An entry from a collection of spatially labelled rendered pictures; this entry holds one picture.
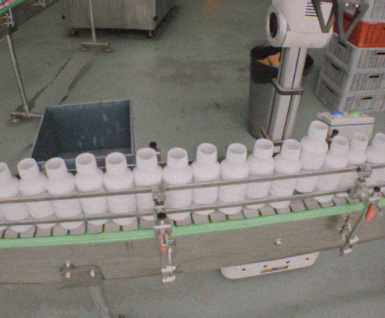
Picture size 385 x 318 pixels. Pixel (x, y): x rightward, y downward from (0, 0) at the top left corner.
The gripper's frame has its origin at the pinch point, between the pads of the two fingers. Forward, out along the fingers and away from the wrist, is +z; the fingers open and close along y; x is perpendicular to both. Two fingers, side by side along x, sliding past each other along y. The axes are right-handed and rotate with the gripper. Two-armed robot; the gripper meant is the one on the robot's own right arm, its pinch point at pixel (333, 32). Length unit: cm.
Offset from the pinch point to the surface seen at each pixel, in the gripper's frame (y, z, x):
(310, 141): 0.9, 22.4, -1.9
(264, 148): -1.4, 24.6, -10.8
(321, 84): -217, 89, 132
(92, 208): 1, 34, -47
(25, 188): 2, 27, -59
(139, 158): 1.2, 23.1, -36.3
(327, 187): 1.9, 34.0, 4.4
